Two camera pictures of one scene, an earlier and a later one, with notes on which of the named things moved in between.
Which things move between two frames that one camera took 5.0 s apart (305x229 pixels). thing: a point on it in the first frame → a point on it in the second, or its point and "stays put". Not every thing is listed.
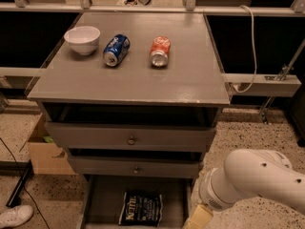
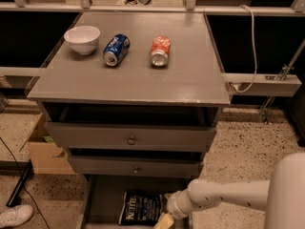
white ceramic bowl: [83, 39] stays put
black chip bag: [141, 209] stays put
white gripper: [212, 197] → [174, 205]
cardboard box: [48, 157] stays put
